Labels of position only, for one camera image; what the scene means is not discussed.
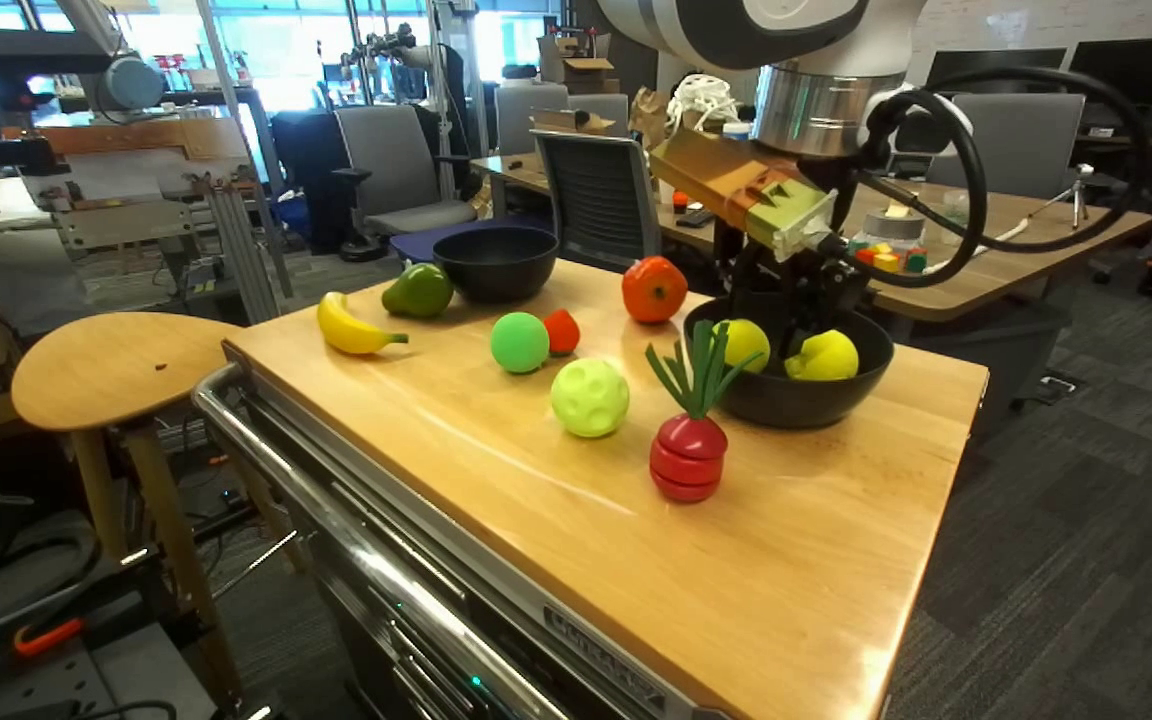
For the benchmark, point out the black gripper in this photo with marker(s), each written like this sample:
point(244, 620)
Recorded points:
point(796, 272)

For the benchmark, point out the yellow toy lemon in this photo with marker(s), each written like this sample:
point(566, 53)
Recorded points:
point(749, 348)
point(821, 362)

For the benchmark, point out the black bowl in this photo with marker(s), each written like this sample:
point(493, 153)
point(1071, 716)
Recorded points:
point(802, 405)
point(493, 272)

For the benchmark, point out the red toy bell pepper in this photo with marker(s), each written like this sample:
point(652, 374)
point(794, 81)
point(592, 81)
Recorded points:
point(659, 290)

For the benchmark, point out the small red toy fruit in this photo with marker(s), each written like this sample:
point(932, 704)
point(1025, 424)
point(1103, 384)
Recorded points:
point(691, 463)

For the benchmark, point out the red toy strawberry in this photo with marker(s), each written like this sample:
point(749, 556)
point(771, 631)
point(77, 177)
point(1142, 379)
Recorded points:
point(566, 335)

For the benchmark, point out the light green foam ball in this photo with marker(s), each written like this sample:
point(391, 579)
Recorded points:
point(521, 340)

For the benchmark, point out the green toy avocado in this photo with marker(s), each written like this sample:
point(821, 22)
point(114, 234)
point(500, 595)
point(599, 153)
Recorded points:
point(418, 293)

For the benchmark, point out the yellow toy banana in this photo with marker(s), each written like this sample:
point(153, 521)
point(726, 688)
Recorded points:
point(355, 328)

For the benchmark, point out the grey robot arm joint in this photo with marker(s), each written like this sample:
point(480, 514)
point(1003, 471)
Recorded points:
point(137, 81)

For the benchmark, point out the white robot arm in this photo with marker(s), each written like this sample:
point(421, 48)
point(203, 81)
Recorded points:
point(809, 112)

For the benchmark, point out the coloured toy blocks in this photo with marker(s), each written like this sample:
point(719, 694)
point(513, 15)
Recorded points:
point(886, 260)

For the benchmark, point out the long black bar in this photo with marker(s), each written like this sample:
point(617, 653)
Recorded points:
point(693, 215)

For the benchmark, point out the black mesh office chair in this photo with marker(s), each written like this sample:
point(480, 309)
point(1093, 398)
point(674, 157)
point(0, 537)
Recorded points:
point(599, 202)

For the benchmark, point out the white net bag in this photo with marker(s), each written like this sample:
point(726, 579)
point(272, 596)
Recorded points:
point(700, 102)

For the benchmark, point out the thin white stick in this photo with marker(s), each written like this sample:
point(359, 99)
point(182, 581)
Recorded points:
point(1039, 234)

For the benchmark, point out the grey office chair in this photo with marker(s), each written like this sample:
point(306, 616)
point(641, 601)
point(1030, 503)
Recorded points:
point(1039, 147)
point(529, 112)
point(391, 161)

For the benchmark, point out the long wooden conference table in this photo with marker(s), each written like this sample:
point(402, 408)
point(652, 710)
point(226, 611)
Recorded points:
point(1081, 241)

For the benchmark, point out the cardboard box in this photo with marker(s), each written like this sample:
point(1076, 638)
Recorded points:
point(589, 72)

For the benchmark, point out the small silver tripod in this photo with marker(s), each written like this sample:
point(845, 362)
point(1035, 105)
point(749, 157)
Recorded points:
point(1081, 180)

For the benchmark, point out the silver tool cart cabinet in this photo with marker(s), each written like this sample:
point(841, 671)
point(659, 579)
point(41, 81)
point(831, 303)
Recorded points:
point(379, 625)

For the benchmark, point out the thin silver metal rod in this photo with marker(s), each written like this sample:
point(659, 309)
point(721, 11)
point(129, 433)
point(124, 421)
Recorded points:
point(258, 562)

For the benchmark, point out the round wooden stool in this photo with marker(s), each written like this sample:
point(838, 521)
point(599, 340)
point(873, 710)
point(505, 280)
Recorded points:
point(110, 365)

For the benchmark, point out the black perforated breadboard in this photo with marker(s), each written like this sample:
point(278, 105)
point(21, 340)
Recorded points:
point(148, 674)

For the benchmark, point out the orange wrist camera block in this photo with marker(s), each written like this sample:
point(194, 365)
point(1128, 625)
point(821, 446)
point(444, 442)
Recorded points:
point(739, 187)

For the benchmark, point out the grey aluminium frame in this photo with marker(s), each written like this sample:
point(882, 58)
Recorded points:
point(239, 241)

